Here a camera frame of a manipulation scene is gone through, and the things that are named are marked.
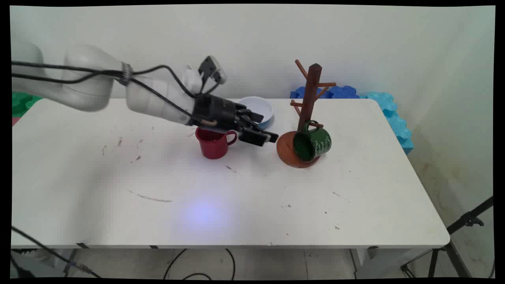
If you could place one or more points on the blue and white bowl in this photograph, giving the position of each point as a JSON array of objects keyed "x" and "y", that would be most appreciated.
[{"x": 262, "y": 106}]

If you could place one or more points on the cyan foam mat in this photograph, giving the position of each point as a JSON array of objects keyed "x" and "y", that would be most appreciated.
[{"x": 396, "y": 122}]

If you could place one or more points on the green foam mat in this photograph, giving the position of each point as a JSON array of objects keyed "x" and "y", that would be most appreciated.
[{"x": 21, "y": 103}]

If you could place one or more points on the brown wooden mug tree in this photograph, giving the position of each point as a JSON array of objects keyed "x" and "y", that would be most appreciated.
[{"x": 307, "y": 102}]

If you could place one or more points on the red enamel mug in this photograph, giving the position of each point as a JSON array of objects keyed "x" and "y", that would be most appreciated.
[{"x": 213, "y": 148}]

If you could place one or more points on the black tripod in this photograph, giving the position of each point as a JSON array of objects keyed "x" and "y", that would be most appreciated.
[{"x": 459, "y": 227}]

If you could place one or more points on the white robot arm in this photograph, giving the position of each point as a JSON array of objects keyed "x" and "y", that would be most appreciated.
[{"x": 90, "y": 85}]

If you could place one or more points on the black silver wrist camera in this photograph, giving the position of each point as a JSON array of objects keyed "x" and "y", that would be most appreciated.
[{"x": 213, "y": 70}]

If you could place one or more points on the white table leg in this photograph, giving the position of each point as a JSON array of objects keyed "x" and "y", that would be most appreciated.
[{"x": 378, "y": 262}]

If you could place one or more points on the green enamel mug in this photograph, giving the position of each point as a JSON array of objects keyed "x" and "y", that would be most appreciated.
[{"x": 315, "y": 144}]

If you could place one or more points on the red foam mat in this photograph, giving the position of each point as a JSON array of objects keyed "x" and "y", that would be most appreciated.
[{"x": 15, "y": 120}]

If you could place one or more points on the dark blue foam mat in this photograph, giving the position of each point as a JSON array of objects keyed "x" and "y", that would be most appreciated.
[{"x": 343, "y": 92}]

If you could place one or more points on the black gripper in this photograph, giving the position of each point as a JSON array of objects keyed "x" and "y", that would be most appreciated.
[{"x": 217, "y": 112}]

